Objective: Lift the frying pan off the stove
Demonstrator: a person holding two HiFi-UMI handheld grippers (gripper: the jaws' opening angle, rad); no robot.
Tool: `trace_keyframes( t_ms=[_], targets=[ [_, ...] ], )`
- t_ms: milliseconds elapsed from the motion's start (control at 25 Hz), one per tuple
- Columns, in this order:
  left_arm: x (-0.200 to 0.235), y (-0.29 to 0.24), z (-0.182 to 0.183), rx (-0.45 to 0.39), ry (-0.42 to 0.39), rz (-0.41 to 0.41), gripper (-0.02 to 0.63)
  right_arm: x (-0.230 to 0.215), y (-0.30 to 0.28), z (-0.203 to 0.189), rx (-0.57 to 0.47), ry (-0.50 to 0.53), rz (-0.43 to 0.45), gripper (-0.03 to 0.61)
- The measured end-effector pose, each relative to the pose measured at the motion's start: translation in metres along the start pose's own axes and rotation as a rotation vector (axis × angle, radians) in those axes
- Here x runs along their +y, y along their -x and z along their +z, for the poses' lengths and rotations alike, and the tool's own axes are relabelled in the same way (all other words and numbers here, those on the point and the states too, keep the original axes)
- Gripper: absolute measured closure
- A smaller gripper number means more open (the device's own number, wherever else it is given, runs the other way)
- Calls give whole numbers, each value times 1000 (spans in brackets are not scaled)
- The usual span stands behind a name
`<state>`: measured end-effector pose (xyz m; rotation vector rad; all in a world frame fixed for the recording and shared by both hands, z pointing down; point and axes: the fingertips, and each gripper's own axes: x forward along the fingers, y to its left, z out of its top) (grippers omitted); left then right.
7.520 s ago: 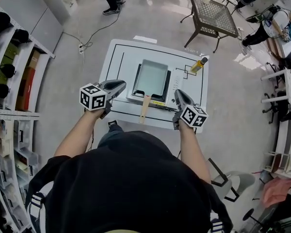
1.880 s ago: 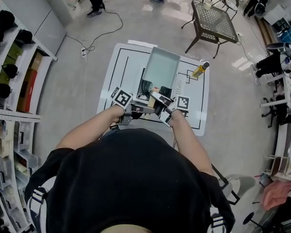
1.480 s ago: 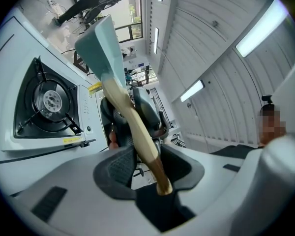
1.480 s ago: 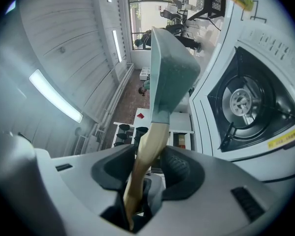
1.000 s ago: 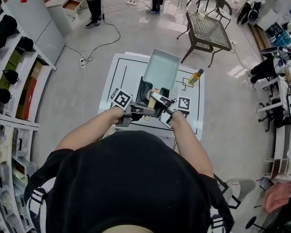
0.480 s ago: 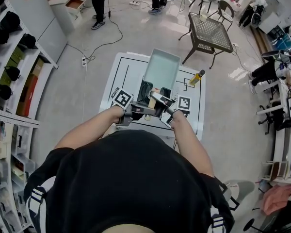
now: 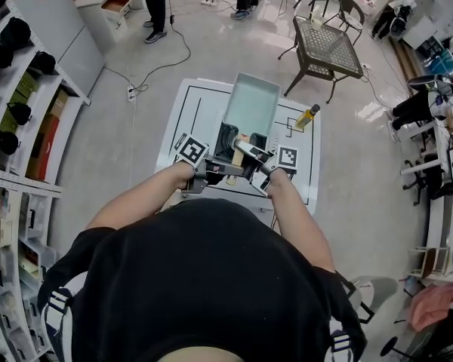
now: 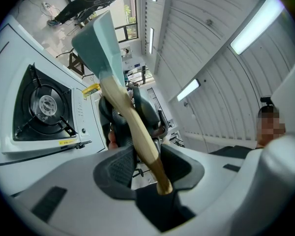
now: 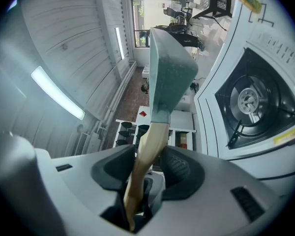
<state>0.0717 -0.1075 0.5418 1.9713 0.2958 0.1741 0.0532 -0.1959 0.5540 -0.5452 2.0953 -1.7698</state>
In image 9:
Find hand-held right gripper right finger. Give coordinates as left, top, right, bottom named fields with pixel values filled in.
left=137, top=145, right=283, bottom=236

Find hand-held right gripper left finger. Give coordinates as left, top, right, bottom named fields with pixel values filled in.
left=35, top=144, right=138, bottom=236

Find white portable induction cooktop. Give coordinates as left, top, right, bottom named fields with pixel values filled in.
left=195, top=25, right=295, bottom=162

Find rectangular grey frying pan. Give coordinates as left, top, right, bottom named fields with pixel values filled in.
left=123, top=26, right=199, bottom=233

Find white air conditioner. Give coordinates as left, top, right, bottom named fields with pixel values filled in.
left=75, top=131, right=89, bottom=157

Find white table black lines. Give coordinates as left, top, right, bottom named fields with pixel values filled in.
left=190, top=0, right=295, bottom=199

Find white shelving unit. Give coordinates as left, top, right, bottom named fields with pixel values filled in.
left=112, top=118, right=197, bottom=154

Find white cabinet red sticker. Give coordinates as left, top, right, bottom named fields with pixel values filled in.
left=137, top=104, right=152, bottom=125

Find black-framed window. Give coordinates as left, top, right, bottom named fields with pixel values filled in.
left=131, top=0, right=195, bottom=48

